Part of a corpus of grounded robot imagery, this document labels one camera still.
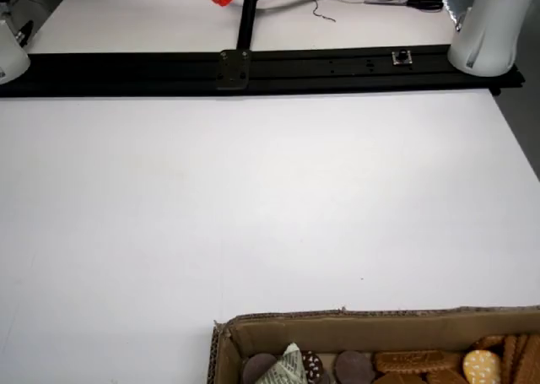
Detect green white snack packet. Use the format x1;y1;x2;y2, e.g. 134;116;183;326
259;342;316;384

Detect black camera mast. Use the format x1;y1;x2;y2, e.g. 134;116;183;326
235;0;265;52

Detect grey metal mounting plate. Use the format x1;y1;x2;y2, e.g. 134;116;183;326
217;49;252;90

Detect thin dark wire scrap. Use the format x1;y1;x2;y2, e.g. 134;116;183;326
310;0;338;23

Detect brown rectangular biscuit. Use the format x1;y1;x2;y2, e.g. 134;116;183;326
373;349;463;376
425;370;469;384

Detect black aluminium rail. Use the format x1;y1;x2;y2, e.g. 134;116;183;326
0;44;527;98

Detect ridged brown biscuit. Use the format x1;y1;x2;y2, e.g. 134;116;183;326
501;333;540;384

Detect round yellow sesame cracker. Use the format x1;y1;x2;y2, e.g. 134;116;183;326
462;349;502;383

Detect round brown biscuit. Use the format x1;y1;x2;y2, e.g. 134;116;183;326
470;335;507;353

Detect cardboard box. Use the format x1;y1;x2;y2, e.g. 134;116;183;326
206;306;540;384

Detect dark round chocolate cookie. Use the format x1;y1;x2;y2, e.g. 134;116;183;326
240;352;279;384
335;349;376;384

